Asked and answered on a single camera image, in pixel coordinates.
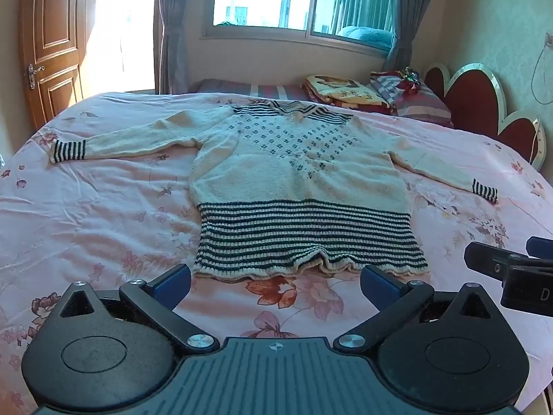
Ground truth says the grey striped folded cloth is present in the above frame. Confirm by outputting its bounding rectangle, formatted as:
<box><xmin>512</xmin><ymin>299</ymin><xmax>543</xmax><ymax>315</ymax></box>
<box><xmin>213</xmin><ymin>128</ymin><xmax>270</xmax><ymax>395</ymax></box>
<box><xmin>370</xmin><ymin>71</ymin><xmax>407</xmax><ymax>107</ymax></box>

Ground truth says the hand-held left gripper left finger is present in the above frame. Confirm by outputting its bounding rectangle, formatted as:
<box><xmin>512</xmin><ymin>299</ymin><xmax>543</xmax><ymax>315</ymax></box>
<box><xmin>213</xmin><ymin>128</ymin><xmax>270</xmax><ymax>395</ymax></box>
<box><xmin>47</xmin><ymin>264</ymin><xmax>219</xmax><ymax>354</ymax></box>

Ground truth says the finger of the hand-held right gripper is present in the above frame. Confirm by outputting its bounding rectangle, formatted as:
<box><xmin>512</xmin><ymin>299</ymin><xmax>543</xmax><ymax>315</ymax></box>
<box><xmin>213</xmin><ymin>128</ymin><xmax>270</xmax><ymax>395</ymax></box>
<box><xmin>464</xmin><ymin>242</ymin><xmax>513</xmax><ymax>279</ymax></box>
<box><xmin>526</xmin><ymin>236</ymin><xmax>553</xmax><ymax>261</ymax></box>

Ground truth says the teal quilt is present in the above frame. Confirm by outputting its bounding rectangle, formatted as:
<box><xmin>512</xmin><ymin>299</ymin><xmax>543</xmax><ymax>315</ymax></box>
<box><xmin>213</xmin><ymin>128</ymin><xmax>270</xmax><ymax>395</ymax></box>
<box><xmin>337</xmin><ymin>26</ymin><xmax>396</xmax><ymax>50</ymax></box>

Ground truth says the cream knit sweater striped hem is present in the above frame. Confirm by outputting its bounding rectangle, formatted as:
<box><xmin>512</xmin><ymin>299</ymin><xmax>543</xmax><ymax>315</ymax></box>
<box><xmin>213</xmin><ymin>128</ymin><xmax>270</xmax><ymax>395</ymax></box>
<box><xmin>49</xmin><ymin>100</ymin><xmax>499</xmax><ymax>278</ymax></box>

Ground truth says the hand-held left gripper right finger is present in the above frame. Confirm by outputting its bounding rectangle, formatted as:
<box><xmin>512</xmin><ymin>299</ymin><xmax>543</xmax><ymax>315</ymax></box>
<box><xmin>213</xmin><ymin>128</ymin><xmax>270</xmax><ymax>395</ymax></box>
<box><xmin>334</xmin><ymin>265</ymin><xmax>504</xmax><ymax>352</ymax></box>

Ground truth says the pink floral bed sheet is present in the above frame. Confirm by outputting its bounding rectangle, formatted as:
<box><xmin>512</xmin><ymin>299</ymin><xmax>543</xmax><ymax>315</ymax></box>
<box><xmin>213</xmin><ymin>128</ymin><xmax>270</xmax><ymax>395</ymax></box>
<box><xmin>0</xmin><ymin>91</ymin><xmax>553</xmax><ymax>412</ymax></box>

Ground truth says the red scalloped headboard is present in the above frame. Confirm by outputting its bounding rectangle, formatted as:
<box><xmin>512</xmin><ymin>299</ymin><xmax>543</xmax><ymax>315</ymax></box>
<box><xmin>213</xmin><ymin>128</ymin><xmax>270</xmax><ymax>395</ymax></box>
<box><xmin>424</xmin><ymin>64</ymin><xmax>547</xmax><ymax>170</ymax></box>

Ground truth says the wall cable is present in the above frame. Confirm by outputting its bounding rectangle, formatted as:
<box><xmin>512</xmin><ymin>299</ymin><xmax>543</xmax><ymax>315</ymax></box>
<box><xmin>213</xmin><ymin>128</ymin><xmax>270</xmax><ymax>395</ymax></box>
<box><xmin>531</xmin><ymin>32</ymin><xmax>553</xmax><ymax>105</ymax></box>

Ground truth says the grey curtain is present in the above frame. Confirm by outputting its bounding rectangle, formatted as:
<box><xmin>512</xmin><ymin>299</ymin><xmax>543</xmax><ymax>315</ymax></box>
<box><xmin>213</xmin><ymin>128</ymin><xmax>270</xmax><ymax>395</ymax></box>
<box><xmin>156</xmin><ymin>0</ymin><xmax>191</xmax><ymax>95</ymax></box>
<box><xmin>386</xmin><ymin>0</ymin><xmax>451</xmax><ymax>72</ymax></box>

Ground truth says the metal door handle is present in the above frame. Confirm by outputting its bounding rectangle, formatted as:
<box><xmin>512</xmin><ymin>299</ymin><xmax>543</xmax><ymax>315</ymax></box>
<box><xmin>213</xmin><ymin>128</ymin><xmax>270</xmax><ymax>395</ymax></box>
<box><xmin>28</xmin><ymin>64</ymin><xmax>46</xmax><ymax>91</ymax></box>

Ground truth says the brown wooden door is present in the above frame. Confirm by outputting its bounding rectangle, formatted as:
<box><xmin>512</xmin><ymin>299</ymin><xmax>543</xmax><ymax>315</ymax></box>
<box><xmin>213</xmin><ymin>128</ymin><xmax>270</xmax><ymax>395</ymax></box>
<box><xmin>19</xmin><ymin>0</ymin><xmax>90</xmax><ymax>127</ymax></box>

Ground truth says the yellow printed folded blanket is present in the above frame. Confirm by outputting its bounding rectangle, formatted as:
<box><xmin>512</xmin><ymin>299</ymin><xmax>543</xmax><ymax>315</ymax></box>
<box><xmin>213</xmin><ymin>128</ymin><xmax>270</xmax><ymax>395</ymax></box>
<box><xmin>301</xmin><ymin>74</ymin><xmax>393</xmax><ymax>109</ymax></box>

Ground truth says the red white striped pillow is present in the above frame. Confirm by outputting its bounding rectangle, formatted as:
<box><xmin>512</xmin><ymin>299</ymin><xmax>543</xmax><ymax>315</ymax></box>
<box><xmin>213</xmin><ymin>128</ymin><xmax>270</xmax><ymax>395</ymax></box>
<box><xmin>394</xmin><ymin>85</ymin><xmax>454</xmax><ymax>129</ymax></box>

